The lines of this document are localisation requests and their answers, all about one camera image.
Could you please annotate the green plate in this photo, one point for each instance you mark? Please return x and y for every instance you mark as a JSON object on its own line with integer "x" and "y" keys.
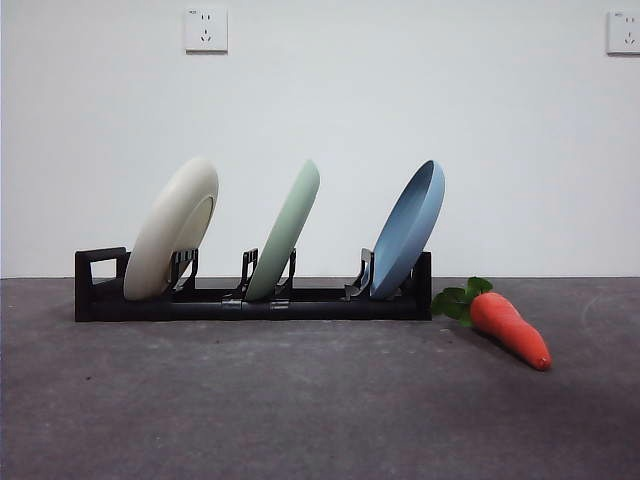
{"x": 285, "y": 235}

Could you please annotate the orange carrot with green leaves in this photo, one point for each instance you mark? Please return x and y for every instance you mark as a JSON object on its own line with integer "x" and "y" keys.
{"x": 505, "y": 325}

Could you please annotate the black plate rack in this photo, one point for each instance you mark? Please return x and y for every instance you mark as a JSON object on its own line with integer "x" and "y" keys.
{"x": 320, "y": 309}

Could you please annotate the blue plate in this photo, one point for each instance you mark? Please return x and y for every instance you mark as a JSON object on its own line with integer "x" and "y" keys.
{"x": 407, "y": 235}

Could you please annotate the cream plate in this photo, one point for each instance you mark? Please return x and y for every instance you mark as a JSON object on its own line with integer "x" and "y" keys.
{"x": 165, "y": 230}

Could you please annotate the white wall socket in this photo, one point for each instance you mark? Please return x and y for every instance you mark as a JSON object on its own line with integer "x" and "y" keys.
{"x": 624, "y": 33}
{"x": 206, "y": 30}

